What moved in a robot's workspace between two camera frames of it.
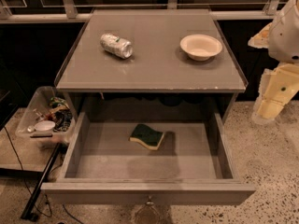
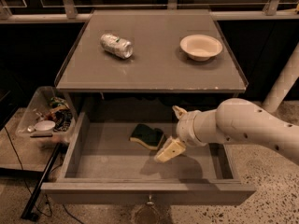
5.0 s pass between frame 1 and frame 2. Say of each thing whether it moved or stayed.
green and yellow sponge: stayed
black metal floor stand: stayed
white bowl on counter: stayed
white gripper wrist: moved
